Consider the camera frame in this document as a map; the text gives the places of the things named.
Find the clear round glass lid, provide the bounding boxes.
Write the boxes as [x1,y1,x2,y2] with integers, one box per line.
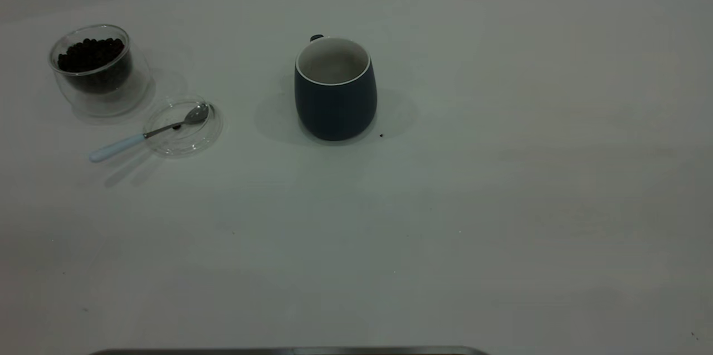
[143,96,223,156]

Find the dark coffee beans pile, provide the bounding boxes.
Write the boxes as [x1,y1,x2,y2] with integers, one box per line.
[57,37,133,94]

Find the glass jar of coffee beans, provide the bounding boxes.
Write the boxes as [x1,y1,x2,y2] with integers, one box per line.
[48,23,151,118]

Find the dark grey ceramic mug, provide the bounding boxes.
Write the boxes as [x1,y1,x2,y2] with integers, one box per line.
[294,34,378,142]

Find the metal spoon light blue handle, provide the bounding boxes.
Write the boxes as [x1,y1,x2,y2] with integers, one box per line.
[89,102,211,163]

